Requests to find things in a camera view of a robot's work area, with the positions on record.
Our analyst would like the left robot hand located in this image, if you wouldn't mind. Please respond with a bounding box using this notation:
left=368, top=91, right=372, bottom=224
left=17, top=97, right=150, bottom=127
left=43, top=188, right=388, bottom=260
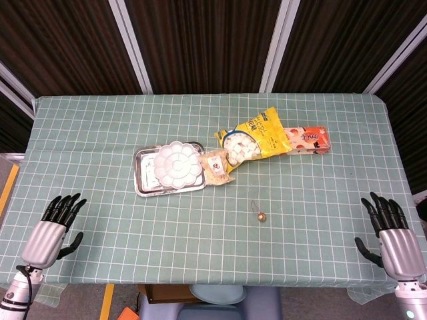
left=20, top=193, right=87, bottom=269

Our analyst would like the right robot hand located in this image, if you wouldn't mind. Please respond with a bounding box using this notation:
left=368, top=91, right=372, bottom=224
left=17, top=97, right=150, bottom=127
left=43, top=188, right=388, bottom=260
left=354, top=191, right=427, bottom=281

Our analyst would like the small golden bell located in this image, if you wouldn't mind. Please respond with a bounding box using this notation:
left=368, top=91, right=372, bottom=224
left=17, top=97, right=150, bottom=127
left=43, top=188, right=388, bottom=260
left=251, top=199, right=268, bottom=223

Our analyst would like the robot base body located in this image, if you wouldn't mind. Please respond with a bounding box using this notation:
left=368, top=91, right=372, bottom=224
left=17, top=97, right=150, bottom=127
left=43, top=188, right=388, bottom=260
left=138, top=285, right=282, bottom=320

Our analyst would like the orange object on floor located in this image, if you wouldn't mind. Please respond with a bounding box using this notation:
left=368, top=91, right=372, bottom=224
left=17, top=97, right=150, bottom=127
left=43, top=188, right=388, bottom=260
left=117, top=306, right=140, bottom=320

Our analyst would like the steel rectangular tray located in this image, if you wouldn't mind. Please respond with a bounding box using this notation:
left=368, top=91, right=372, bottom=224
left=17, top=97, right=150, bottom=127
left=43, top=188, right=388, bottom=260
left=133, top=141, right=207, bottom=199

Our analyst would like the green checkered tablecloth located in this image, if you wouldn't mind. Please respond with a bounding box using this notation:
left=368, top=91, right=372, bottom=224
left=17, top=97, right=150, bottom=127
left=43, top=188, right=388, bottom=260
left=0, top=93, right=427, bottom=305

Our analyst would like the brown cardboard box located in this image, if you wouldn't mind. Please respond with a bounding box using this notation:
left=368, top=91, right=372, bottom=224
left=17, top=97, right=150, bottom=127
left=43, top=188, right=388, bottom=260
left=137, top=284, right=201, bottom=305

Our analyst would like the orange pink snack box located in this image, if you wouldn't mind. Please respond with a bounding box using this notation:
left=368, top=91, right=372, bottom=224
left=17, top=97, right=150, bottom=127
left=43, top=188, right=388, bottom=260
left=282, top=125, right=332, bottom=156

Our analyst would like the white flower-shaped palette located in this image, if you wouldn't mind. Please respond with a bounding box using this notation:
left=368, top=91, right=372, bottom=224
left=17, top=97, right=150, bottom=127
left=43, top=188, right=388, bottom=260
left=152, top=141, right=204, bottom=188

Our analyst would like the yellow marshmallow bag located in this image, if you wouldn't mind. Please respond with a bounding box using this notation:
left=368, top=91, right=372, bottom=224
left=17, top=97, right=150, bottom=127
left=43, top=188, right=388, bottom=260
left=214, top=106, right=294, bottom=175

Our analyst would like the small clear snack packet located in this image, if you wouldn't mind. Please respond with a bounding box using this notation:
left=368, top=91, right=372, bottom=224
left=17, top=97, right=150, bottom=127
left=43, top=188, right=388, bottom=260
left=199, top=149, right=236, bottom=185

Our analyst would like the dark folding screen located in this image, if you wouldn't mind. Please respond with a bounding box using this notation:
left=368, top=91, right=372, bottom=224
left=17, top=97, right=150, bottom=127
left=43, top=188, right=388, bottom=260
left=0, top=0, right=427, bottom=196

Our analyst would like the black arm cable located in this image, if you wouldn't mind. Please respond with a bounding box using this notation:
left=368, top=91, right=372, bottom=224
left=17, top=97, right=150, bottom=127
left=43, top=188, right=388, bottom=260
left=15, top=265, right=33, bottom=320

